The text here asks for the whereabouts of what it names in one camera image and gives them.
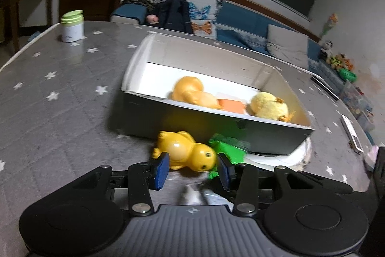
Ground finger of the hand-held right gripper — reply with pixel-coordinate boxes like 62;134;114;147
296;171;354;195

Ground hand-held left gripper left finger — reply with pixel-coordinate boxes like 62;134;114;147
74;152;170;215

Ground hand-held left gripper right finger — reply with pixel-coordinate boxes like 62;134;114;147
217;152;313;217

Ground green packet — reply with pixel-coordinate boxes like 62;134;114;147
207;133;251;181

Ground small yellow duck toy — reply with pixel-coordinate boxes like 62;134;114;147
151;131;217;171

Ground white cardboard box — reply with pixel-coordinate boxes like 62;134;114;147
120;33;315;156

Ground orange packet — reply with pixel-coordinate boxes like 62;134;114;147
218;99;245;115

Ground yellow plush chick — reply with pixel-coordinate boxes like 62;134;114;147
250;92;297;123

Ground large yellow duck toy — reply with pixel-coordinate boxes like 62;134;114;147
171;76;222;110

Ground white round plate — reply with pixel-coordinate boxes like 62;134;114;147
245;137;312;171

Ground white flat device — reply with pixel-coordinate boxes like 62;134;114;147
340;114;363;154

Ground clear storage box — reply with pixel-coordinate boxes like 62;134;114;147
343;79;376;132

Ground black remote control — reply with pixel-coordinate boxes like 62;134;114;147
311;75;340;101

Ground cluster of small plush toys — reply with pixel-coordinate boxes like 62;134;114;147
329;53;354;71

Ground panda plush toy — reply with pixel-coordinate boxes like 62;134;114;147
319;40;335;62

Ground grey pillow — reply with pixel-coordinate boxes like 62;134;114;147
266;25;310;71

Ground blue sofa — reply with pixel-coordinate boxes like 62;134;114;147
110;0;320;66

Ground dark jacket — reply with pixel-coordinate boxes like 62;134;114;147
156;0;193;34

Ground butterfly print pillow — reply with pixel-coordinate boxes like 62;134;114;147
155;0;224;40

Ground white jar with green lid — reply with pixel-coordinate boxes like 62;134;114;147
60;10;85;43

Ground flower wall decoration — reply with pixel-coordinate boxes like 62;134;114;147
322;13;339;37

